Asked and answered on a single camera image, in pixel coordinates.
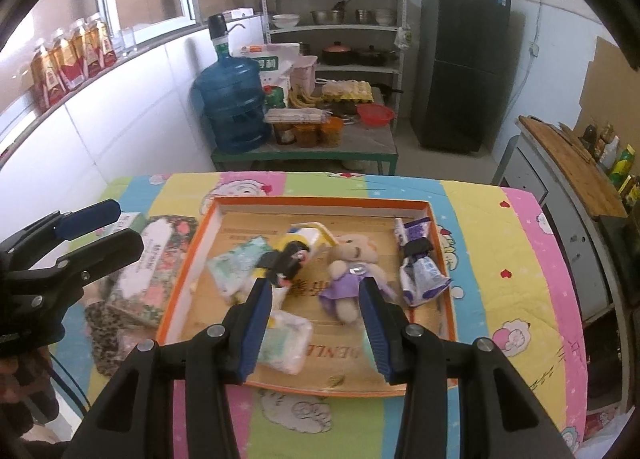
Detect tray of eggs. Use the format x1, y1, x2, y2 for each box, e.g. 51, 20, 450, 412
321, 79, 373, 104

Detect floral tissue pack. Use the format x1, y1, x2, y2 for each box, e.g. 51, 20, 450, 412
107, 215, 201, 329

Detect grey low table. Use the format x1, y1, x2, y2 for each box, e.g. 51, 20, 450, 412
210, 86, 399, 176

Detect clear noodle container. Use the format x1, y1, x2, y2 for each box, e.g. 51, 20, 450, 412
264, 108, 333, 124

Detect white metal shelf rack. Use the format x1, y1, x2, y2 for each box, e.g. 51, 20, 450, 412
257, 0, 407, 132

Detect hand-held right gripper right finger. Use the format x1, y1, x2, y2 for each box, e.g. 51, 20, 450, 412
358, 276, 543, 459

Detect bunch of bananas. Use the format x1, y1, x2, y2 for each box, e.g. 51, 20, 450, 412
289, 86, 323, 110

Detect red plastic basket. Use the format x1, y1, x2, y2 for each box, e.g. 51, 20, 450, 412
356, 104, 396, 127

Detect white green tissue packet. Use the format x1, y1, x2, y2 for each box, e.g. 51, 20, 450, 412
257, 310, 314, 376
206, 236, 273, 301

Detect black water pump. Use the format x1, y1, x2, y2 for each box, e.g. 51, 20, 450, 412
207, 14, 246, 57

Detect grey kitchen counter cabinet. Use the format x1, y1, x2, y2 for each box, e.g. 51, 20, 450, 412
492, 131, 640, 420

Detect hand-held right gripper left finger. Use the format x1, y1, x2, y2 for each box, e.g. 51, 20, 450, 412
62, 278, 275, 459

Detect brown sauce bottle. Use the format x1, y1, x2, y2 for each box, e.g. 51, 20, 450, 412
595, 124, 613, 162

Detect leopard print scrunchie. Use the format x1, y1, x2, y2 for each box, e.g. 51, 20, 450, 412
84, 300, 153, 380

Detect green white tissue box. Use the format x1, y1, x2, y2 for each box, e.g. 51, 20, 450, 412
112, 211, 146, 235

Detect wooden cutting board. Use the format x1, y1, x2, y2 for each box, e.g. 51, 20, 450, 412
517, 115, 628, 218

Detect cooking oil bottle red label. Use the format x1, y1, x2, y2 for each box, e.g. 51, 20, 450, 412
70, 19, 103, 80
86, 14, 118, 70
50, 29, 85, 92
30, 39, 66, 112

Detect teddy bear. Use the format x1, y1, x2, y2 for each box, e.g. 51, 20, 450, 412
319, 231, 396, 325

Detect blue water jug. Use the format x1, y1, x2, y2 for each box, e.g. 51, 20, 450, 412
194, 55, 267, 154

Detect orange-rimmed gold cardboard box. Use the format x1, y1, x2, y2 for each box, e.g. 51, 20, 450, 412
156, 196, 458, 399

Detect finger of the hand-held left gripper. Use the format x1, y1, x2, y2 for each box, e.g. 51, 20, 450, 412
57, 229, 145, 285
0, 199, 122, 255

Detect dark grey fridge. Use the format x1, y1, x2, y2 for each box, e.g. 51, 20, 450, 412
411, 0, 512, 154

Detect white flour sack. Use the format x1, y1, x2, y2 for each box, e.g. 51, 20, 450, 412
235, 44, 301, 90

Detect black white plush toy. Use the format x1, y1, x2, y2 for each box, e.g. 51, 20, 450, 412
255, 239, 311, 292

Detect green yellow bottle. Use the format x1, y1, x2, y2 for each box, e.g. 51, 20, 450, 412
610, 146, 636, 190

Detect black pot with red lid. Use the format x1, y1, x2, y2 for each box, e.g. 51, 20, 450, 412
321, 41, 357, 66

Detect colourful cartoon tablecloth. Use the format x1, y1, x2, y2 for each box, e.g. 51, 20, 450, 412
47, 171, 588, 459

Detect cardboard wall sheet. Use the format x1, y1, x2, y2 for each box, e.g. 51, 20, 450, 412
580, 36, 640, 140

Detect clear glass cups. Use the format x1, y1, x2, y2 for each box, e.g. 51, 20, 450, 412
117, 29, 138, 57

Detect white condiment bottle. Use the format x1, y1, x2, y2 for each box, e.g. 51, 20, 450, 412
600, 136, 621, 174

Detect pink white sack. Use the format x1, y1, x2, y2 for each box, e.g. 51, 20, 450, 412
290, 56, 319, 100

